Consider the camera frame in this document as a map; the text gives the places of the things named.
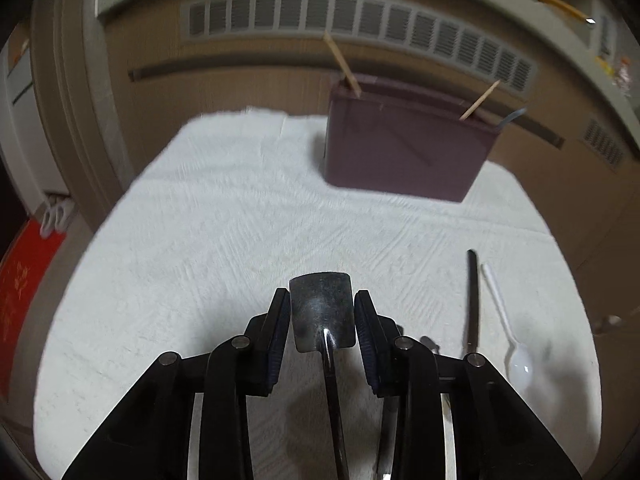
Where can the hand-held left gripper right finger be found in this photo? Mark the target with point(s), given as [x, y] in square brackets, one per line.
[366, 345]

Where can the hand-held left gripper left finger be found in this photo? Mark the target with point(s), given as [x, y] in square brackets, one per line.
[277, 345]

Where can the shovel-shaped metal spoon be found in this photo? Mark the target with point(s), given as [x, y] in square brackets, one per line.
[320, 310]

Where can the silver metal spoon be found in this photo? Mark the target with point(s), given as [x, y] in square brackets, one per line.
[429, 344]

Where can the white plastic spoon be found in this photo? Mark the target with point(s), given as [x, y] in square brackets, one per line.
[520, 367]

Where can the purple plastic utensil box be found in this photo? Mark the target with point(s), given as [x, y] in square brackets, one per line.
[400, 155]

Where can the wooden chopstick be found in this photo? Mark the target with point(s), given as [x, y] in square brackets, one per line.
[480, 100]
[345, 67]

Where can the blue plastic spoon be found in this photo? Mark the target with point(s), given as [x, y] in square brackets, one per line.
[512, 117]

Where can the white textured towel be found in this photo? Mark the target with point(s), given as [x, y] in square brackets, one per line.
[200, 260]

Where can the pale slipper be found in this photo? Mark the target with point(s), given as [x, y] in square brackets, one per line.
[48, 222]
[63, 211]

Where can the red doormat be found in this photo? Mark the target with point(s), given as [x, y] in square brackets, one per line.
[25, 285]

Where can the short grey vent grille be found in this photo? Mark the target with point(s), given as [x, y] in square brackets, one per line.
[602, 142]

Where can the long grey vent grille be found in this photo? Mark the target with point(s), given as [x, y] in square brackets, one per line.
[350, 15]

